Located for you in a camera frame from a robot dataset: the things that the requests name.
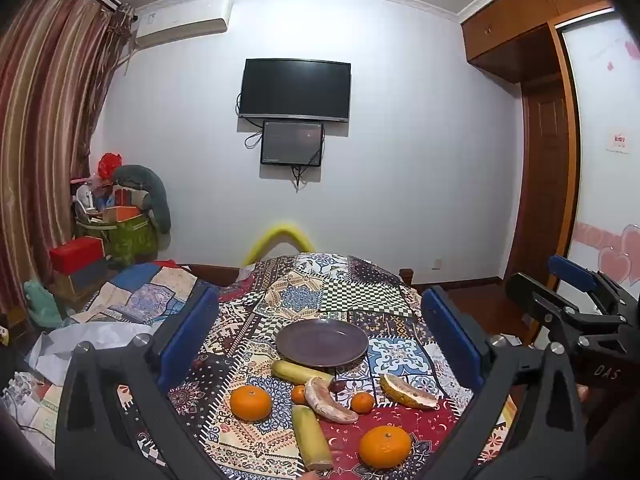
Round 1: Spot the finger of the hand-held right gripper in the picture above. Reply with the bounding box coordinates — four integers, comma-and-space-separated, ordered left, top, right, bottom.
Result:
504, 272, 632, 348
546, 254, 640, 311

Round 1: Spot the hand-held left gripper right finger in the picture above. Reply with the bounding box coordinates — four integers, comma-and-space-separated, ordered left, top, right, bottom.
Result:
421, 285, 587, 480

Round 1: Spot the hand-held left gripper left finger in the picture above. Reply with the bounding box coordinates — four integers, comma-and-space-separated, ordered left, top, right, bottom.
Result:
55, 281, 221, 480

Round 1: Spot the yellow rind pomelo slice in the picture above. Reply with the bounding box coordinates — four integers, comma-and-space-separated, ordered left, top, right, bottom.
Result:
379, 373, 440, 410

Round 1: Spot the large orange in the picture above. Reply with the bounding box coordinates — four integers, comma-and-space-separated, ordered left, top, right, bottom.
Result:
358, 425, 413, 470
229, 385, 272, 422

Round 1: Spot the dark purple plate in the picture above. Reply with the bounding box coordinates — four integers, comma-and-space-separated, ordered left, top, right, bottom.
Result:
275, 319, 370, 370

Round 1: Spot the pale sweet potato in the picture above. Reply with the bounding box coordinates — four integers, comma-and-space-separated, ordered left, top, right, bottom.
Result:
303, 376, 360, 425

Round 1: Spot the blue patchwork quilt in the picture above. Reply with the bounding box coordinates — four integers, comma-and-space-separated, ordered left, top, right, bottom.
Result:
75, 259, 203, 328

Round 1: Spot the white crumpled sheet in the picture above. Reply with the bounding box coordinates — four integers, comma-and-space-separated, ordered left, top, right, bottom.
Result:
27, 320, 153, 378

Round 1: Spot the green patterned storage box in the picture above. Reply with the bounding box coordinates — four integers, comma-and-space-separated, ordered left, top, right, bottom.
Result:
75, 214, 160, 268

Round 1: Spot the white wardrobe sliding door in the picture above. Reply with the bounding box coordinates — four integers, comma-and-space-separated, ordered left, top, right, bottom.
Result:
554, 9, 640, 348

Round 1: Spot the yellow foam tube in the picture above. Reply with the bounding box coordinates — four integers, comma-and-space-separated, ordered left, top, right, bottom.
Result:
242, 225, 315, 267

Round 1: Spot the red box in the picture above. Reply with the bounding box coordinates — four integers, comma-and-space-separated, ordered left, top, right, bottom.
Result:
49, 236, 106, 275

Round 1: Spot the patterned patchwork tablecloth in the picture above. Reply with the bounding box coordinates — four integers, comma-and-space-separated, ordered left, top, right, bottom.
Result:
115, 252, 518, 480

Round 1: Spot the grey plush pillow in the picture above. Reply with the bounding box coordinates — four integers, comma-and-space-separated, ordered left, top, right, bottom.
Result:
111, 164, 172, 235

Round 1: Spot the small white fan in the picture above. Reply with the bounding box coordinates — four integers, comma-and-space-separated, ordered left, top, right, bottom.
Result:
75, 185, 99, 217

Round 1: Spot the red plastic bag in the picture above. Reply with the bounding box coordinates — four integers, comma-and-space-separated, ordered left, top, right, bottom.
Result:
97, 152, 123, 180

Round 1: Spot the striped brown curtain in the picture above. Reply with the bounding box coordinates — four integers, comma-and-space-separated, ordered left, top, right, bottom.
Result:
0, 0, 137, 313

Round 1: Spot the wooden overhead cabinet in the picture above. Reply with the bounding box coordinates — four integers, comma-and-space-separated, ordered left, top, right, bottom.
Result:
459, 0, 617, 84

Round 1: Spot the white air conditioner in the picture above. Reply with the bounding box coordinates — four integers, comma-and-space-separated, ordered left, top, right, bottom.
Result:
133, 0, 234, 51

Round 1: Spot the small black wall monitor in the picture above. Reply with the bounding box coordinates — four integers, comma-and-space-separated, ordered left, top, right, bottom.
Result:
259, 120, 325, 168

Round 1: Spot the black wall television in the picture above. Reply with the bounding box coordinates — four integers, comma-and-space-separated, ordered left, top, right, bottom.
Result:
238, 58, 352, 124

